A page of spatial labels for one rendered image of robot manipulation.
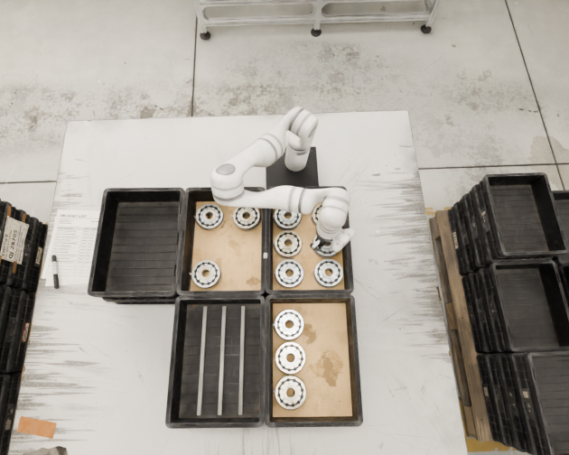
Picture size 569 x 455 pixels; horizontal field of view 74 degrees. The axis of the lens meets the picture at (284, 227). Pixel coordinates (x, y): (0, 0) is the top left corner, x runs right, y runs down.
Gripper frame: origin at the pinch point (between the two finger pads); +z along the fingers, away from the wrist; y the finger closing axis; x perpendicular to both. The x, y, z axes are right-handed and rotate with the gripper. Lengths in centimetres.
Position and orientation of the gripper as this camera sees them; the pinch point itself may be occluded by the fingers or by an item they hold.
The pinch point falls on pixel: (323, 241)
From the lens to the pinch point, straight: 132.2
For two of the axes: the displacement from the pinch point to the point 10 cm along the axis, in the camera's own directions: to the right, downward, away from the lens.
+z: 0.0, 3.2, 9.5
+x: 7.2, 6.6, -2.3
